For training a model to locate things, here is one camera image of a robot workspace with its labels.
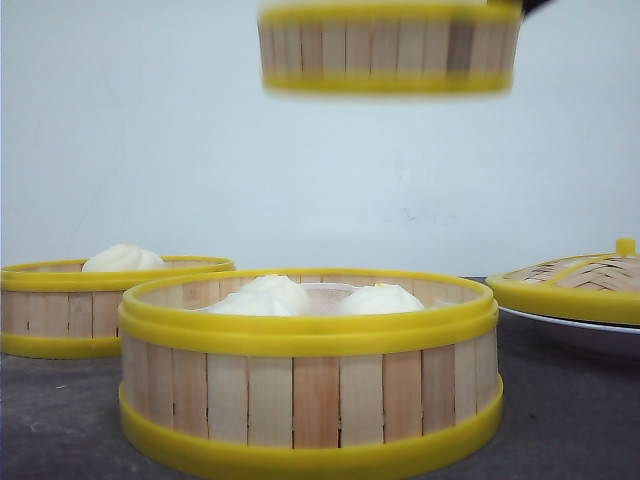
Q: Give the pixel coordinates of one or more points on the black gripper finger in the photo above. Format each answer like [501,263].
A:
[529,6]

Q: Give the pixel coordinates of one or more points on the lifted bamboo steamer tray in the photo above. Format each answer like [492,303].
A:
[389,47]

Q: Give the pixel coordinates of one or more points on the woven bamboo steamer lid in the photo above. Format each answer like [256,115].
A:
[600,288]

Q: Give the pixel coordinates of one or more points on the bamboo steamer tray one bun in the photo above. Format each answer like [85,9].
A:
[55,310]

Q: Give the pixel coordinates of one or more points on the white plate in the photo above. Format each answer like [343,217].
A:
[596,338]

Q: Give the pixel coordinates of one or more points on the right white bun in front tray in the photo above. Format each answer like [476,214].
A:
[379,299]

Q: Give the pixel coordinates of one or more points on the white bun in tray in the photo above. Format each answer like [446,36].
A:
[269,295]
[379,299]

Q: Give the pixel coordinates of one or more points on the left white bun in front tray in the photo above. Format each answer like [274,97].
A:
[269,295]

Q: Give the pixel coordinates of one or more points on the front bamboo steamer tray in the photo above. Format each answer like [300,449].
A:
[321,396]

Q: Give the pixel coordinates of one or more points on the white steamed bun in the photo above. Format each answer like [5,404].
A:
[124,257]

